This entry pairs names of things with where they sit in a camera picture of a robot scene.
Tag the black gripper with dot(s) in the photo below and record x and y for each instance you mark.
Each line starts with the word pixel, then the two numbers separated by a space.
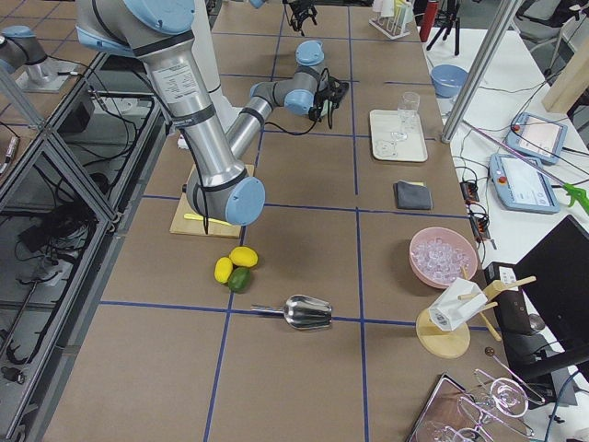
pixel 301 11
pixel 328 98

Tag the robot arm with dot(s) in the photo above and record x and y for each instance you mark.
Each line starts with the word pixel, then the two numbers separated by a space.
pixel 172 39

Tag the blue bowl with fork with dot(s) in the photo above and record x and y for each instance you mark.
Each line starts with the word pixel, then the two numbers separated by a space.
pixel 448 80

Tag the pink bowl of ice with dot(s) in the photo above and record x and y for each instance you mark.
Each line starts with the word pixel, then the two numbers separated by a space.
pixel 439 255

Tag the steel ice scoop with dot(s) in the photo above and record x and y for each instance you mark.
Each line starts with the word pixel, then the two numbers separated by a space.
pixel 302 312

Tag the clear wine glass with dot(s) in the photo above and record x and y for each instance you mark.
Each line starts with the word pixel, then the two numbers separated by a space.
pixel 408 106

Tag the cream bear tray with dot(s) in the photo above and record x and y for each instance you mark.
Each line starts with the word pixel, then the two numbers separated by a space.
pixel 382 124

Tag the red cylinder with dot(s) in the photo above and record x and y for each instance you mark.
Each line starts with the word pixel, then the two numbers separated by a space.
pixel 428 19

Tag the grey yellow folded cloth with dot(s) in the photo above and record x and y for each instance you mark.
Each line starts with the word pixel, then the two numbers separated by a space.
pixel 412 196

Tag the yellow lemon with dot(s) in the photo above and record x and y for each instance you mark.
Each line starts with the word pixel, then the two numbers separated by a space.
pixel 243 256

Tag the yellow plastic knife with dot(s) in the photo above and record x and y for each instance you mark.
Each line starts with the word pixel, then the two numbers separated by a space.
pixel 195 217

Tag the far teach pendant tablet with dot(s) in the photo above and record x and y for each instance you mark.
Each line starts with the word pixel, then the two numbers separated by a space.
pixel 536 136

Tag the teach pendant tablet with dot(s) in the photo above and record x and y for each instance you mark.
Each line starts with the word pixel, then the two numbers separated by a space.
pixel 521 187
pixel 536 136

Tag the wooden cutting board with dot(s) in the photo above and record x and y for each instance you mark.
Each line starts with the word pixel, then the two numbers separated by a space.
pixel 196 228

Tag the yellow mango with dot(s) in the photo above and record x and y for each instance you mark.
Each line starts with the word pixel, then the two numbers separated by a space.
pixel 223 270

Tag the green avocado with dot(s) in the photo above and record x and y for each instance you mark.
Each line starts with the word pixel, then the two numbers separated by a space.
pixel 239 280

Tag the near teach pendant tablet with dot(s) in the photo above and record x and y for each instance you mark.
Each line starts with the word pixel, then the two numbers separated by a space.
pixel 521 187

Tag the metal rod green tip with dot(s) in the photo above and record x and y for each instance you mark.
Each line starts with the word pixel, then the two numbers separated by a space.
pixel 576 194

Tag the wooden paper towel stand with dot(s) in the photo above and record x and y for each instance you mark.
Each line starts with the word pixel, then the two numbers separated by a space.
pixel 451 345

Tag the black monitor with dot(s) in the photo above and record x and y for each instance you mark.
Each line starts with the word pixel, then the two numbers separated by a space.
pixel 559 295

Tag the wine glasses on tray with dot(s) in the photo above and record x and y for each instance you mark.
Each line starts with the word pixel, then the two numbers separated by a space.
pixel 492 410

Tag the white wire cup rack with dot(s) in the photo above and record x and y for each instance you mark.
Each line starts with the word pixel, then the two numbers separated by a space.
pixel 392 17

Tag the black camera tripod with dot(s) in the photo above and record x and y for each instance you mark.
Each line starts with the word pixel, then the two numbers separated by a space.
pixel 450 23

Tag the aluminium frame post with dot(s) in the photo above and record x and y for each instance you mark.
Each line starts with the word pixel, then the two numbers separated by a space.
pixel 483 58

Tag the wooden post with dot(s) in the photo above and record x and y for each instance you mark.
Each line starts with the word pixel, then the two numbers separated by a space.
pixel 570 84

